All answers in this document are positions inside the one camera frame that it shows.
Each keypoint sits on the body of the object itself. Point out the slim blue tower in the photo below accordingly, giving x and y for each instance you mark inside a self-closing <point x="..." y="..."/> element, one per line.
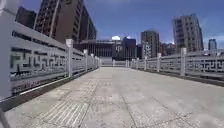
<point x="212" y="44"/>

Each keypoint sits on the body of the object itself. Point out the white ornate stone railing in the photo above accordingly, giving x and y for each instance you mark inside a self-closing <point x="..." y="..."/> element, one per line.
<point x="196" y="65"/>
<point x="36" y="63"/>

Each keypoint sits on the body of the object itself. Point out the low dark building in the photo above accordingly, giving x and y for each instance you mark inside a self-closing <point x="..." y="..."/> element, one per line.
<point x="103" y="48"/>

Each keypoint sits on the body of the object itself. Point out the low brown building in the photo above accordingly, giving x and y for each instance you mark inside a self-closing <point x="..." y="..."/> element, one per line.
<point x="167" y="49"/>

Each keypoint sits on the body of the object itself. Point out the white end railing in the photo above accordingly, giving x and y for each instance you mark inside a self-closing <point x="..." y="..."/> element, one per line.
<point x="116" y="63"/>

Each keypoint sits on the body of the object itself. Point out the tall grey building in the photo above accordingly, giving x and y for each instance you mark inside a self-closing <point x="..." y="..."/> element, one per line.
<point x="187" y="31"/>

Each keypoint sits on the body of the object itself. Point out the tall brown building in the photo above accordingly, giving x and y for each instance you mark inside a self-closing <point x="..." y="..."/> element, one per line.
<point x="63" y="18"/>

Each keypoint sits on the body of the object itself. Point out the grey tower building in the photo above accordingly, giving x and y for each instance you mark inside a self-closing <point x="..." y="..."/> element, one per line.
<point x="150" y="41"/>

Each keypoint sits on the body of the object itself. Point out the grey paved bridge walkway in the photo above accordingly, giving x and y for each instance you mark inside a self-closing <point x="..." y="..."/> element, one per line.
<point x="133" y="100"/>

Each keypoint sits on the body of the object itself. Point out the dark kerb strip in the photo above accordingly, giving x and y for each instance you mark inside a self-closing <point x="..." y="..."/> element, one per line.
<point x="196" y="80"/>
<point x="36" y="93"/>

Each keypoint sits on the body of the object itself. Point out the dark glass building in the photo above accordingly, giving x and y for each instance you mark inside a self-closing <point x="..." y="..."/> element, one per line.
<point x="26" y="17"/>

